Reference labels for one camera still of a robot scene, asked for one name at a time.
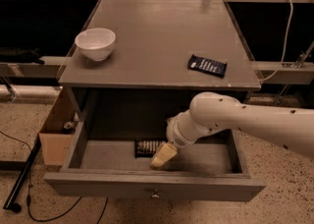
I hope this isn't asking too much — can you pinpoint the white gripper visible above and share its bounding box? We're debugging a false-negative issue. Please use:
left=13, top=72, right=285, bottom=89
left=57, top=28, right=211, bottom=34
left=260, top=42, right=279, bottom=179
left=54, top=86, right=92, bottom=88
left=150, top=111, right=200, bottom=169

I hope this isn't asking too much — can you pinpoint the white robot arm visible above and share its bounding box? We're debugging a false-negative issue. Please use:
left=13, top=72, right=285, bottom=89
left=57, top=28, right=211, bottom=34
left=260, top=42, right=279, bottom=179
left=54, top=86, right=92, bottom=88
left=151, top=92, right=314, bottom=169

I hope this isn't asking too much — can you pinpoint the metal drawer knob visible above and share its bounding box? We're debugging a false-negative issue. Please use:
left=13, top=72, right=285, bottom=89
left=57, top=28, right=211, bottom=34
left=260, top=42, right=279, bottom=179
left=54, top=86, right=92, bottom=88
left=151, top=189, right=160, bottom=199

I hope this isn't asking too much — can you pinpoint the open grey top drawer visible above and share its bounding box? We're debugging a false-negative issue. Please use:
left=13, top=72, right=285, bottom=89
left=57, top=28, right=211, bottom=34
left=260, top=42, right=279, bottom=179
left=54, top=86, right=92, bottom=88
left=44, top=122, right=266, bottom=201

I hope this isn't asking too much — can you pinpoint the grey cabinet with counter top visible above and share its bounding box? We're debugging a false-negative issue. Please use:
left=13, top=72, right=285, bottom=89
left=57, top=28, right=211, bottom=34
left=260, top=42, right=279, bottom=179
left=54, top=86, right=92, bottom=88
left=60, top=0, right=260, bottom=129

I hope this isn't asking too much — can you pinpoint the metal can in box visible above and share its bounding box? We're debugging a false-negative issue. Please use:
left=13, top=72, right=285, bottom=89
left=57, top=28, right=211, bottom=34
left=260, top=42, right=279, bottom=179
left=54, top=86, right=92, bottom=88
left=63, top=121, right=76, bottom=134

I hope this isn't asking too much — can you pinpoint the cardboard box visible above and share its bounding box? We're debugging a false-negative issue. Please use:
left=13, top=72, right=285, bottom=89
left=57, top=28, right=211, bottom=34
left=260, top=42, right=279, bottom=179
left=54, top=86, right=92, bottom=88
left=39, top=89, right=76, bottom=166

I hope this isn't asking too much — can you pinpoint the white ceramic bowl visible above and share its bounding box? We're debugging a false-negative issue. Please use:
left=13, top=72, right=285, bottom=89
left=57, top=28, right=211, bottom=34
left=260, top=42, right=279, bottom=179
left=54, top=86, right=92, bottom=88
left=75, top=28, right=116, bottom=61

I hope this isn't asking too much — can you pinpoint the black metal floor bar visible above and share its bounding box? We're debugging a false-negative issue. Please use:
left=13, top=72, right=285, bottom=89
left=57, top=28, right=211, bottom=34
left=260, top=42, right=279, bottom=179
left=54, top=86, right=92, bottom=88
left=0, top=138, right=41, bottom=213

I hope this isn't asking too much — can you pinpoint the black cloth on ledge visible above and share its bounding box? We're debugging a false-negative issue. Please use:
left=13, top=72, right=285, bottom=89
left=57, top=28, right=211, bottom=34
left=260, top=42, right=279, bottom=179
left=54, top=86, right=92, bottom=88
left=0, top=47, right=45, bottom=65

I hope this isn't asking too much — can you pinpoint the white cable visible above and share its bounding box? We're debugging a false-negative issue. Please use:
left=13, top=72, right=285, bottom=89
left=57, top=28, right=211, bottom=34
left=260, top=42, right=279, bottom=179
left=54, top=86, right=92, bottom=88
left=258, top=0, right=294, bottom=83

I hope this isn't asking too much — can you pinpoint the black floor cable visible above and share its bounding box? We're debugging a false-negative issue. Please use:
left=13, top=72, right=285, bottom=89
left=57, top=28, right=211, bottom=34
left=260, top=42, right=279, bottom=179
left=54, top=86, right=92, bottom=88
left=0, top=130, right=109, bottom=224

